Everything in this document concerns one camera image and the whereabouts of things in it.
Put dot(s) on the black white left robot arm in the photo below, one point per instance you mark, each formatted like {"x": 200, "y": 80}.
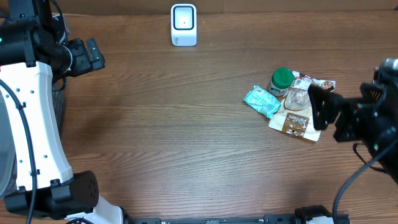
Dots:
{"x": 35, "y": 54}

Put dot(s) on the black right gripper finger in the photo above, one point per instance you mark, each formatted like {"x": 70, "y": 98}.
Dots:
{"x": 373, "y": 93}
{"x": 325, "y": 106}

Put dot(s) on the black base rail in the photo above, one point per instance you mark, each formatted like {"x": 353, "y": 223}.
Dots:
{"x": 266, "y": 219}

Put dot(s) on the green lid plastic jar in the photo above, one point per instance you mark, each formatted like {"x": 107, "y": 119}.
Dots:
{"x": 281, "y": 81}

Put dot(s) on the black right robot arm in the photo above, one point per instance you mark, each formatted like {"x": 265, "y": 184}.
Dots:
{"x": 383, "y": 151}

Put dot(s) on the clear brown snack bag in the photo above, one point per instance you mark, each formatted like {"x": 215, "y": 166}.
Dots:
{"x": 295, "y": 114}

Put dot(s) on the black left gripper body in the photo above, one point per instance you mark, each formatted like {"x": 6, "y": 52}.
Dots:
{"x": 82, "y": 60}

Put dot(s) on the white barcode scanner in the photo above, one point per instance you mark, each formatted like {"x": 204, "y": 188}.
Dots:
{"x": 183, "y": 25}

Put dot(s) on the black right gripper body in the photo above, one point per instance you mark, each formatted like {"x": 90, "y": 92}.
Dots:
{"x": 356, "y": 126}

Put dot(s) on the grey plastic mesh basket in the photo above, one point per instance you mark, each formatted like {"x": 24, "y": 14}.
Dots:
{"x": 7, "y": 147}

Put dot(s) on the teal wet wipes pack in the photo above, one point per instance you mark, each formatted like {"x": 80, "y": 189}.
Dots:
{"x": 262, "y": 101}

